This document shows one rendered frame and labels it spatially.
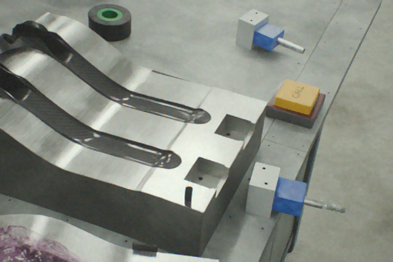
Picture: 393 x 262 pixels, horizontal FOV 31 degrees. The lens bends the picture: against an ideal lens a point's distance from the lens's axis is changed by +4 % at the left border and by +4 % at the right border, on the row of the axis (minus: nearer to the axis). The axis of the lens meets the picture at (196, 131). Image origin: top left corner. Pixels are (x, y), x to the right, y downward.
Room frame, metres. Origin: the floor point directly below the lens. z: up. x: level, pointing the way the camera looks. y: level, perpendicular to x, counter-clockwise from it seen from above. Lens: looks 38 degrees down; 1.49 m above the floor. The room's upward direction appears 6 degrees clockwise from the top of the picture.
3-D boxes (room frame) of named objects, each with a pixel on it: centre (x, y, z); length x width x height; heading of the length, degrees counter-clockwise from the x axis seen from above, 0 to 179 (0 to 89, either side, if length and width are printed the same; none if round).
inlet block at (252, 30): (1.15, -0.13, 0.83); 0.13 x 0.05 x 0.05; 57
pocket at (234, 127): (0.78, -0.05, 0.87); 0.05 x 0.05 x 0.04; 71
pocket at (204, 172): (0.68, -0.02, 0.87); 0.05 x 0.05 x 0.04; 71
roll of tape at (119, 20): (1.16, 0.18, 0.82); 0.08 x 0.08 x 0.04
